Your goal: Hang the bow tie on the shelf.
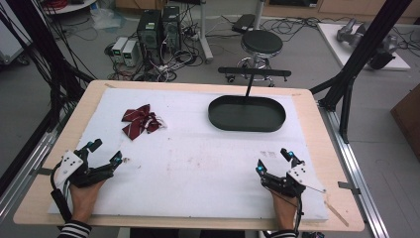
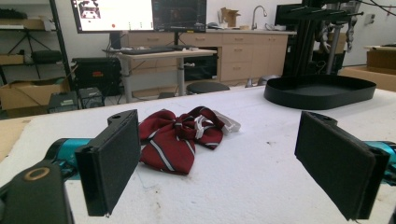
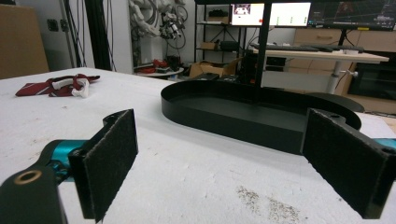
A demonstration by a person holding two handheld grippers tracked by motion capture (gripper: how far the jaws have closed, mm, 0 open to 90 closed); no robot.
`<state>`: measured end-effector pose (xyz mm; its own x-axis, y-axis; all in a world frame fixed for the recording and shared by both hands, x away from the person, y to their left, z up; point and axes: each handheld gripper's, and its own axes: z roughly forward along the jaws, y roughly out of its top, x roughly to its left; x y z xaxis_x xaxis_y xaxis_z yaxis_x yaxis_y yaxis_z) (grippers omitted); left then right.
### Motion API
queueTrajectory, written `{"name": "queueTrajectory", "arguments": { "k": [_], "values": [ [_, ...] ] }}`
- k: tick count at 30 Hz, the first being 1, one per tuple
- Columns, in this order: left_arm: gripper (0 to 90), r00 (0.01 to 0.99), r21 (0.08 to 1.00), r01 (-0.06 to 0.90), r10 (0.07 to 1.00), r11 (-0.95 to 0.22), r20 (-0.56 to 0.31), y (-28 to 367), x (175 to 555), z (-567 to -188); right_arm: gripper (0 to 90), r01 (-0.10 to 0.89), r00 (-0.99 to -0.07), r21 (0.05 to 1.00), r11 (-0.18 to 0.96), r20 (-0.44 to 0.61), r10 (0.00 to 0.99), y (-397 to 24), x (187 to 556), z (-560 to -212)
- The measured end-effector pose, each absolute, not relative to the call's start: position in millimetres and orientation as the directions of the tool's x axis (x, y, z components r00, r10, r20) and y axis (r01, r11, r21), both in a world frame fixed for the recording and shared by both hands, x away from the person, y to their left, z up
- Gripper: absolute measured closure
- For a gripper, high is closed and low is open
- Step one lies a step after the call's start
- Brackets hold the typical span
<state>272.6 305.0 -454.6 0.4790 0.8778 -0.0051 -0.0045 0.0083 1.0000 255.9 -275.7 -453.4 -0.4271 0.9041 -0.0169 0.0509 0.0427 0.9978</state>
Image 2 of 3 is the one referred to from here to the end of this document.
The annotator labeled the open cardboard box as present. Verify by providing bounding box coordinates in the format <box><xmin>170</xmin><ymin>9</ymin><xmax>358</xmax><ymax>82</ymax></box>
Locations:
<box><xmin>219</xmin><ymin>7</ymin><xmax>241</xmax><ymax>28</ymax></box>

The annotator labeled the black metal stand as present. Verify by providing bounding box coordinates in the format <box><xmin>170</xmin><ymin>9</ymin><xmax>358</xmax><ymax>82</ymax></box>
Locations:
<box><xmin>275</xmin><ymin>0</ymin><xmax>365</xmax><ymax>77</ymax></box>

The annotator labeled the computer monitor with white screen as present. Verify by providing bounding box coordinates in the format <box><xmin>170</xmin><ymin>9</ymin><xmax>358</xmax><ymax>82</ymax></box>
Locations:
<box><xmin>70</xmin><ymin>0</ymin><xmax>155</xmax><ymax>35</ymax></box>

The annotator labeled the black keyboard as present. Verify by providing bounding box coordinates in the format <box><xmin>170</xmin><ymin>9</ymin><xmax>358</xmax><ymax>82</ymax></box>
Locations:
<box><xmin>120</xmin><ymin>46</ymin><xmax>177</xmax><ymax>56</ymax></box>

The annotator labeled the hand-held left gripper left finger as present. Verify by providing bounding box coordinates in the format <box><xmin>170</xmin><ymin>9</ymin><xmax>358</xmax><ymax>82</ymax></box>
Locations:
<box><xmin>45</xmin><ymin>108</ymin><xmax>142</xmax><ymax>217</ymax></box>

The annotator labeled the computer monitor with dark screen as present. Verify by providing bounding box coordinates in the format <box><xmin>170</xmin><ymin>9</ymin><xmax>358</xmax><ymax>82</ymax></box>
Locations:
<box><xmin>150</xmin><ymin>0</ymin><xmax>208</xmax><ymax>34</ymax></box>

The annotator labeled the red striped bow tie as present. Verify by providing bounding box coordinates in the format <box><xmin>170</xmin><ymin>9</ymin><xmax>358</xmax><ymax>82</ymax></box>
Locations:
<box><xmin>137</xmin><ymin>105</ymin><xmax>242</xmax><ymax>175</ymax></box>

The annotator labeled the small grey device box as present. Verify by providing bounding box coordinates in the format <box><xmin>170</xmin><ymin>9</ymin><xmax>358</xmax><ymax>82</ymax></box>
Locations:
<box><xmin>78</xmin><ymin>87</ymin><xmax>106</xmax><ymax>110</ymax></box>

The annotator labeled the large cardboard box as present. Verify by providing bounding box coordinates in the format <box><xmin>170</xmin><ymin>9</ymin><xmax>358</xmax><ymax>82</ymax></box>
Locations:
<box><xmin>0</xmin><ymin>77</ymin><xmax>71</xmax><ymax>119</ymax></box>

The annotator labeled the black oval tray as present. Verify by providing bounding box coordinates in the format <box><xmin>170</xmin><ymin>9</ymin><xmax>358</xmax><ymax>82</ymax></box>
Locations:
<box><xmin>263</xmin><ymin>74</ymin><xmax>377</xmax><ymax>111</ymax></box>

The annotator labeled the standing desk with grey legs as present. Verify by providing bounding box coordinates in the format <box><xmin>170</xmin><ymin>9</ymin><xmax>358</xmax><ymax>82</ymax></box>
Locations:
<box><xmin>116</xmin><ymin>48</ymin><xmax>219</xmax><ymax>104</ymax></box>

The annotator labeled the metal sink faucet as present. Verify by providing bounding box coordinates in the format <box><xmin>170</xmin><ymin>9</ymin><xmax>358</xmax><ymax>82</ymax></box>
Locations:
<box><xmin>251</xmin><ymin>5</ymin><xmax>268</xmax><ymax>31</ymax></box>

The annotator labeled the wooden cabinet with drawers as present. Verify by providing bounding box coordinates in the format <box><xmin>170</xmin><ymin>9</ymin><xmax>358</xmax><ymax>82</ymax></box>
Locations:
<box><xmin>124</xmin><ymin>29</ymin><xmax>297</xmax><ymax>87</ymax></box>

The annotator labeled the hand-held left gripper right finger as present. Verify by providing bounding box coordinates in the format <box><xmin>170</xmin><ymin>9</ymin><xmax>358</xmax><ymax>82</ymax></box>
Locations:
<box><xmin>294</xmin><ymin>110</ymin><xmax>396</xmax><ymax>221</ymax></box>

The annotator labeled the small black computer box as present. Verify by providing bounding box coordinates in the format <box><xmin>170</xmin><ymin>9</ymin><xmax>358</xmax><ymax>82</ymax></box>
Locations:
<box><xmin>47</xmin><ymin>91</ymin><xmax>79</xmax><ymax>114</ymax></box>

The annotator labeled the black equipment case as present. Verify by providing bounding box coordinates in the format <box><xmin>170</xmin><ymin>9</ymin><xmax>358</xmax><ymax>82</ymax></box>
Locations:
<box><xmin>71</xmin><ymin>56</ymin><xmax>123</xmax><ymax>97</ymax></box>

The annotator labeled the round black stool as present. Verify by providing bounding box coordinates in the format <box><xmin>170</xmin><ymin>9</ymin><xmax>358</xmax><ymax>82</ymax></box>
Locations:
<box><xmin>186</xmin><ymin>80</ymin><xmax>231</xmax><ymax>95</ymax></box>

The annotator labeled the black metal shelf rack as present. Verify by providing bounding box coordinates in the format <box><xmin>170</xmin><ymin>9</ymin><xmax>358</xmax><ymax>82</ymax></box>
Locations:
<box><xmin>0</xmin><ymin>0</ymin><xmax>75</xmax><ymax>91</ymax></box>

